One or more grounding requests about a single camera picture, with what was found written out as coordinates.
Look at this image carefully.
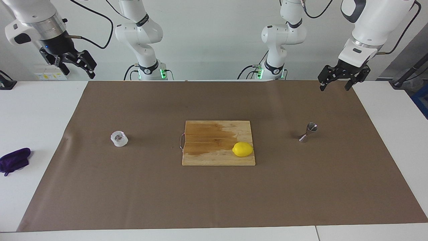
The black stand pole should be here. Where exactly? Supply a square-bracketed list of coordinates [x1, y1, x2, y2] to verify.
[390, 54, 428, 89]

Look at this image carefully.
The steel double jigger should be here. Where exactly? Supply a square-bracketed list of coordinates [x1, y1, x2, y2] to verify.
[299, 122, 318, 143]

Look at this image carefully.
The purple cloth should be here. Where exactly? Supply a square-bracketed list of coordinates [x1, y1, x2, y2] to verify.
[0, 148, 31, 177]

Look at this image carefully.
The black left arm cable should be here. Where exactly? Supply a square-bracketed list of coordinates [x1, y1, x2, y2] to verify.
[301, 0, 422, 56]

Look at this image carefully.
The brown paper table mat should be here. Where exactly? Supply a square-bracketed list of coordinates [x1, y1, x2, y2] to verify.
[17, 80, 428, 232]

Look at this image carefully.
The wooden cutting board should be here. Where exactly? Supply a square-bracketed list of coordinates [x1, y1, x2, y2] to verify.
[179, 120, 256, 166]

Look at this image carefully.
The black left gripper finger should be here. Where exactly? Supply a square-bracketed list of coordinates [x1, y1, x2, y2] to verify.
[345, 67, 371, 91]
[318, 65, 339, 91]

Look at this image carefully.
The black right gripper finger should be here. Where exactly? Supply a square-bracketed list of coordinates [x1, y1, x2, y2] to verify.
[71, 50, 98, 79]
[49, 55, 71, 76]

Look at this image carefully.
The yellow lemon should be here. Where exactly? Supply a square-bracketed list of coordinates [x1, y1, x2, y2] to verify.
[232, 142, 254, 157]

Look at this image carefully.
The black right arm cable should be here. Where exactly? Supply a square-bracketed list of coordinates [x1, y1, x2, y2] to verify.
[65, 0, 121, 50]

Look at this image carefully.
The clear plastic cup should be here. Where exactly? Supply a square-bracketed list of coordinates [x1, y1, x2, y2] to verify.
[110, 131, 129, 147]

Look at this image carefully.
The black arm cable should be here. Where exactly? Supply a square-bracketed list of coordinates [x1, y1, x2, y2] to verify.
[65, 0, 121, 50]
[301, 0, 422, 56]

